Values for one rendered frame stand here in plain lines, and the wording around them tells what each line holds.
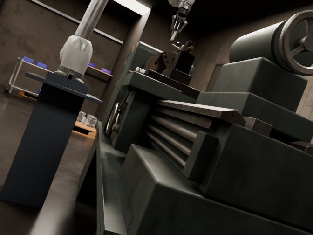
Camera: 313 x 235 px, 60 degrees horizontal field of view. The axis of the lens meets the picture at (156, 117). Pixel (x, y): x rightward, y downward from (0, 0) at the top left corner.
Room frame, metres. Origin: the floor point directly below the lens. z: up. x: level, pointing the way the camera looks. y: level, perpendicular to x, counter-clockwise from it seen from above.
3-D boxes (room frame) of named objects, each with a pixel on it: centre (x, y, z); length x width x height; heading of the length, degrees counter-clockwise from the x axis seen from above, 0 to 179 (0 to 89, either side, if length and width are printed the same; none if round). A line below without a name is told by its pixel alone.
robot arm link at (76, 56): (1.75, 0.61, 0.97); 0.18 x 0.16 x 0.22; 28
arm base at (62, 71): (1.72, 0.60, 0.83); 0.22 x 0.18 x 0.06; 21
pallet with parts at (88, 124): (4.88, 1.47, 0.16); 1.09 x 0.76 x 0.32; 111
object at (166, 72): (1.35, -0.01, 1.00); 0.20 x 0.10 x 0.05; 14
